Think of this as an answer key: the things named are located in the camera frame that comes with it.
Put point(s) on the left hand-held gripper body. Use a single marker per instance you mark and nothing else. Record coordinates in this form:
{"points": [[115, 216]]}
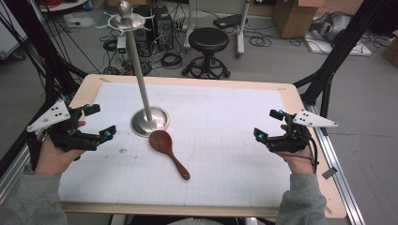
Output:
{"points": [[54, 117]]}

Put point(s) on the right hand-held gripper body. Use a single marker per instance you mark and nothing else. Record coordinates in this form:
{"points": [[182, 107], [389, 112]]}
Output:
{"points": [[292, 140]]}

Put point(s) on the brown wooden spoon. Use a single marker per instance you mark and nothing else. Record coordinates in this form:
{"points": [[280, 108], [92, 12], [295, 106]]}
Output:
{"points": [[161, 141]]}

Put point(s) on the metal utensil stand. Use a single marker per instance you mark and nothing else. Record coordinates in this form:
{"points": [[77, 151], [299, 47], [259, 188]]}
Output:
{"points": [[141, 82]]}

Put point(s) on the person's right hand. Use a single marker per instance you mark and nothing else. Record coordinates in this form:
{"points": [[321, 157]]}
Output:
{"points": [[298, 162]]}

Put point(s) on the person's left hand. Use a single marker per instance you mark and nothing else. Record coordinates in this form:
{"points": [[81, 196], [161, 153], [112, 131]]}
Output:
{"points": [[53, 159]]}

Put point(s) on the small grey tag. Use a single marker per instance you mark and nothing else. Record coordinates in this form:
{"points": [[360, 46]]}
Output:
{"points": [[329, 172]]}

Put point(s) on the white grid mat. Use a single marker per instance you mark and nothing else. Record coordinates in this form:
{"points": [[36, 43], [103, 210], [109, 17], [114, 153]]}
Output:
{"points": [[203, 131]]}

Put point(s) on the white box with green display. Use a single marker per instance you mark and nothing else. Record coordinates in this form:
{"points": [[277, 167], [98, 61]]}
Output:
{"points": [[121, 47]]}

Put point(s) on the large cardboard box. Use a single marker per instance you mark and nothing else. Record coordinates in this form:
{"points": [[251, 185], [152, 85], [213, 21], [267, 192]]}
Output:
{"points": [[294, 18]]}

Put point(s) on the black round stool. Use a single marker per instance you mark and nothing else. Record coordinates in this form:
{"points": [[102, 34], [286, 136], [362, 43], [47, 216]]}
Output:
{"points": [[209, 40]]}

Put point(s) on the white flat board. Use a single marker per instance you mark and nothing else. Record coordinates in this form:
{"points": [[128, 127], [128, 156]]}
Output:
{"points": [[359, 50]]}

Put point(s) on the black flat case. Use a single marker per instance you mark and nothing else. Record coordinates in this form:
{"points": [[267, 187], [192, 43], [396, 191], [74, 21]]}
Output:
{"points": [[226, 21]]}

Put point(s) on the grey bag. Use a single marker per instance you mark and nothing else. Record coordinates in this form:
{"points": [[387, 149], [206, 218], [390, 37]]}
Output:
{"points": [[336, 25]]}

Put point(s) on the black computer tower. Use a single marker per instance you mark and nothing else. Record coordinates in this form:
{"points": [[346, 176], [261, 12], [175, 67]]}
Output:
{"points": [[162, 28]]}

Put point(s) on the small cardboard box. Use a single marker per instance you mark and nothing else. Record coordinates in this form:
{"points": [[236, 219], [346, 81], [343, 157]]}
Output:
{"points": [[391, 50]]}

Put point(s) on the aluminium frame rail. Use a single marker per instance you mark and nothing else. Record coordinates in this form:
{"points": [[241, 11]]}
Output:
{"points": [[12, 178], [339, 175]]}

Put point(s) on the black metal frame strut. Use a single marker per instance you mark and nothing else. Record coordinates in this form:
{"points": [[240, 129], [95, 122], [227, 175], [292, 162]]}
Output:
{"points": [[40, 53], [341, 47]]}

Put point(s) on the white stand post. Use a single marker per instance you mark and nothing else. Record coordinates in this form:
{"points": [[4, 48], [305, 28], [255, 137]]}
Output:
{"points": [[241, 34]]}

